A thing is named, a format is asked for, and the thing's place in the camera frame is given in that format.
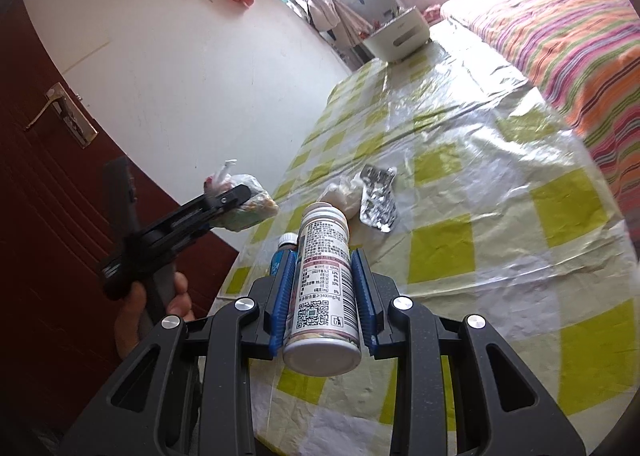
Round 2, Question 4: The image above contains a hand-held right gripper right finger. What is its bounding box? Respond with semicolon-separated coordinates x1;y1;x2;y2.
350;250;586;456

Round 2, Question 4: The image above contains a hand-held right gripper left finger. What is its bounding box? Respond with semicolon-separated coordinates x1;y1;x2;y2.
60;253;301;456

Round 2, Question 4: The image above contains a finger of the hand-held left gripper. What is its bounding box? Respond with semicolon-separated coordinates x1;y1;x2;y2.
169;184;252;248

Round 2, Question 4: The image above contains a clear plastic bag of scraps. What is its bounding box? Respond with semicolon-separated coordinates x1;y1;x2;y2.
202;159;279;233

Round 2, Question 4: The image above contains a white bottle with pink label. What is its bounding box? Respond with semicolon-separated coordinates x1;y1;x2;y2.
282;203;362;377

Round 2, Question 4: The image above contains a person's left hand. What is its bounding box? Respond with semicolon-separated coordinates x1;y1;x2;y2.
114;272;194;362

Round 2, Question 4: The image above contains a blue bottle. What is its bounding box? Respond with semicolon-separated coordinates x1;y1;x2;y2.
270;232;300;277

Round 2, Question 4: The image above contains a dark red wooden door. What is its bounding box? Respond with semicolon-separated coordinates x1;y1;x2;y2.
0;0;238;429

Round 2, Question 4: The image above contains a silver foil blister pack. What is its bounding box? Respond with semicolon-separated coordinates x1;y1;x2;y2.
357;163;398;234

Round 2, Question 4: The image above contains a crumpled white tissue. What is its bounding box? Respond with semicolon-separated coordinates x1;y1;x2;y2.
320;173;371;222

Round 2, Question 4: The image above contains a beige hanging cloth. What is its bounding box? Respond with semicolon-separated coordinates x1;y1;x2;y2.
306;0;373;50

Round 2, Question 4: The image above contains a white plastic basket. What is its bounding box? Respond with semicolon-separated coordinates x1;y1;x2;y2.
362;6;432;62

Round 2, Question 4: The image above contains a striped colourful bed blanket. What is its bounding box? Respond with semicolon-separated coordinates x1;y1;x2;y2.
439;0;640;199

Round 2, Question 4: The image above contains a metal door handle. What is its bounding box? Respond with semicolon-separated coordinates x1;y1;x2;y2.
25;83;99;148

